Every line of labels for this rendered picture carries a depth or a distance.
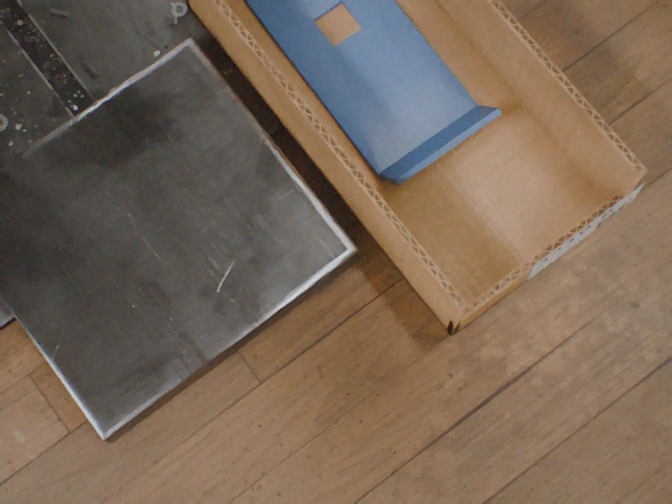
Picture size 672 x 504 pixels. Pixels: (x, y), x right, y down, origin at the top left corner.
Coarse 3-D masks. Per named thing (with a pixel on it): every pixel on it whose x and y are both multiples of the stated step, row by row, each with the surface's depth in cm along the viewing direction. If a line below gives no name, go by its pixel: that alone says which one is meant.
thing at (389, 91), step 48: (288, 0) 75; (336, 0) 75; (384, 0) 75; (288, 48) 74; (336, 48) 74; (384, 48) 74; (432, 48) 74; (336, 96) 73; (384, 96) 73; (432, 96) 73; (384, 144) 73; (432, 144) 71
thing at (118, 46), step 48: (0, 0) 76; (48, 0) 76; (96, 0) 76; (144, 0) 76; (0, 48) 76; (48, 48) 76; (96, 48) 76; (144, 48) 76; (0, 96) 75; (48, 96) 75; (96, 96) 75; (240, 96) 75; (0, 144) 74
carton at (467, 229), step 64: (192, 0) 74; (448, 0) 73; (256, 64) 69; (448, 64) 74; (512, 64) 71; (320, 128) 67; (512, 128) 73; (576, 128) 69; (384, 192) 72; (448, 192) 72; (512, 192) 72; (576, 192) 72; (448, 256) 71; (512, 256) 71; (448, 320) 68
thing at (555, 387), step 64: (512, 0) 76; (576, 0) 76; (640, 0) 75; (576, 64) 75; (640, 64) 74; (640, 128) 73; (320, 192) 73; (640, 192) 72; (384, 256) 72; (576, 256) 72; (640, 256) 72; (320, 320) 71; (384, 320) 71; (512, 320) 71; (576, 320) 71; (640, 320) 71; (0, 384) 71; (192, 384) 70; (256, 384) 70; (320, 384) 70; (384, 384) 70; (448, 384) 70; (512, 384) 70; (576, 384) 70; (640, 384) 70; (0, 448) 70; (64, 448) 70; (128, 448) 70; (192, 448) 69; (256, 448) 69; (320, 448) 69; (384, 448) 69; (448, 448) 69; (512, 448) 69; (576, 448) 69; (640, 448) 69
